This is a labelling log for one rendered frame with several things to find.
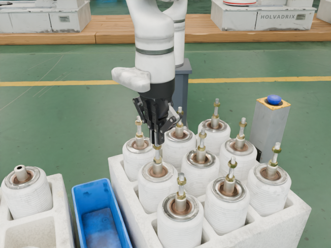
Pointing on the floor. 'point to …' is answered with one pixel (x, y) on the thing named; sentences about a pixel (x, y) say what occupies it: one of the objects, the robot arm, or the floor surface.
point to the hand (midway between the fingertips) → (156, 136)
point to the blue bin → (99, 216)
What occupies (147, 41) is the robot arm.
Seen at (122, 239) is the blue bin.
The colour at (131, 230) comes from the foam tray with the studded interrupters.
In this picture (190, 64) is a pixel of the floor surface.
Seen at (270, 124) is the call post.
